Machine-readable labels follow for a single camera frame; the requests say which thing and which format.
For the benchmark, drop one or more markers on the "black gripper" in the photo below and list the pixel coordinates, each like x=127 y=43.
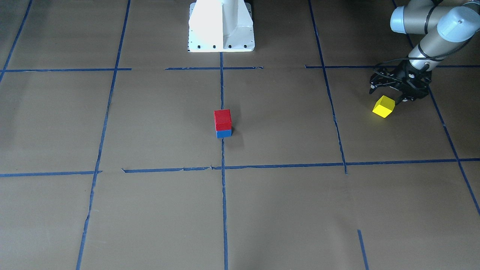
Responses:
x=403 y=76

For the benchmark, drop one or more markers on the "yellow wooden block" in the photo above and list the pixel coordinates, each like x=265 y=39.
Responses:
x=384 y=106

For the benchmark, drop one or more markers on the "blue wooden block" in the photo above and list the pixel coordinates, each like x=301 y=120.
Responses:
x=224 y=133

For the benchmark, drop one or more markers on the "red wooden block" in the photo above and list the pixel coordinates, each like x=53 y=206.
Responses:
x=223 y=120

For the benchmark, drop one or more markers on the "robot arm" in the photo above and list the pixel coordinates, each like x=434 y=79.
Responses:
x=445 y=28

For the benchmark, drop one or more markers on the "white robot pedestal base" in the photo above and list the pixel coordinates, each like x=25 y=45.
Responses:
x=217 y=26

